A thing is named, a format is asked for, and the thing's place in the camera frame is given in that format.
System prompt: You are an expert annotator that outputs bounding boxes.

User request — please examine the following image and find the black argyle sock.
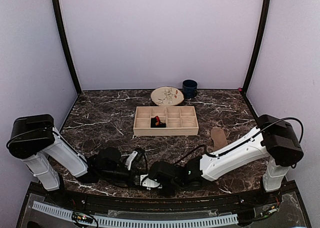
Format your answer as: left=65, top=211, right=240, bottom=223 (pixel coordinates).
left=150, top=116, right=167, bottom=128

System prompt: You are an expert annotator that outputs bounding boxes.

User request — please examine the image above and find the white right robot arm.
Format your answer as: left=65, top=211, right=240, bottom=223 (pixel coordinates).
left=137, top=114, right=304, bottom=205

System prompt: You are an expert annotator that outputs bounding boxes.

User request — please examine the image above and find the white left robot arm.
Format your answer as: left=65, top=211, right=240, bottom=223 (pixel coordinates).
left=6, top=114, right=146, bottom=206

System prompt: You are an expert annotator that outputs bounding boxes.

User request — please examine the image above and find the tan plain sock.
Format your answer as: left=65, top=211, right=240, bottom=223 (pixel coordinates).
left=210, top=127, right=228, bottom=151

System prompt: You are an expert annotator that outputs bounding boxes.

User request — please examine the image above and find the wooden compartment tray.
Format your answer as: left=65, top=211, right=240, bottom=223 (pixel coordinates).
left=133, top=106, right=199, bottom=136

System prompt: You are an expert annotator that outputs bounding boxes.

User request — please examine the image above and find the patterned ceramic plate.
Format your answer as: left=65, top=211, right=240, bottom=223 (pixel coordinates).
left=150, top=86, right=184, bottom=107

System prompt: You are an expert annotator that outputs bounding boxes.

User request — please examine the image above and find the dark blue mug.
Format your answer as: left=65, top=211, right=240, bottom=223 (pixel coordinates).
left=182, top=80, right=198, bottom=99

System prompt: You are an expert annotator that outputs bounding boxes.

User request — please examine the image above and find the white slotted cable duct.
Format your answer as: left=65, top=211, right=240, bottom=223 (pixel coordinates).
left=32, top=201, right=239, bottom=228

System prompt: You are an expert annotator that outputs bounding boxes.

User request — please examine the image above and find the left black corner post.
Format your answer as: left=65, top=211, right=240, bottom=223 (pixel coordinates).
left=51, top=0, right=82, bottom=96

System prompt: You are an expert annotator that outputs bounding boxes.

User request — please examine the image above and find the black corner post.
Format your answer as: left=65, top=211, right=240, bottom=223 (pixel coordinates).
left=51, top=0, right=82, bottom=96
left=242, top=0, right=271, bottom=94

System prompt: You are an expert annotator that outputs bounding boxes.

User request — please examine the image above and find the right black corner post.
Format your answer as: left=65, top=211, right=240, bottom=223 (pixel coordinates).
left=242, top=0, right=271, bottom=94

